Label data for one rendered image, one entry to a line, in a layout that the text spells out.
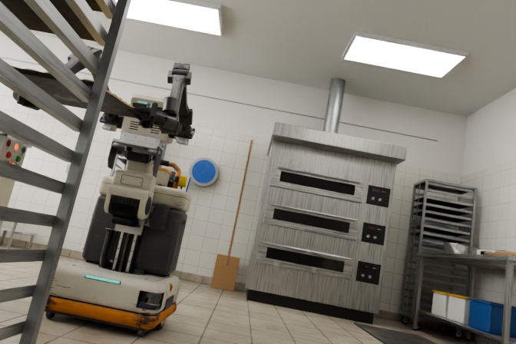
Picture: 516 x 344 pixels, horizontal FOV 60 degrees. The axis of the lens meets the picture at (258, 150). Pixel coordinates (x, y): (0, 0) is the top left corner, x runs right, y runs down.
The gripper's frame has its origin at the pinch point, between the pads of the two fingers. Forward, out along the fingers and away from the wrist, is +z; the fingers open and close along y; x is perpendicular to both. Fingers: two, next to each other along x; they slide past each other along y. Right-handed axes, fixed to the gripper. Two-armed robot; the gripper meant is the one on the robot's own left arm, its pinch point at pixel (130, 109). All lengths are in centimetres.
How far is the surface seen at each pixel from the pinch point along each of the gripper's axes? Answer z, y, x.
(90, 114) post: 27.5, 10.6, -34.1
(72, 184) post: 28, 31, -36
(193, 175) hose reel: -277, 3, 345
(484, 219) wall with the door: -511, -15, 52
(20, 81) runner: 52, 11, -56
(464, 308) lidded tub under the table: -393, 82, 15
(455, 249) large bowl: -431, 28, 48
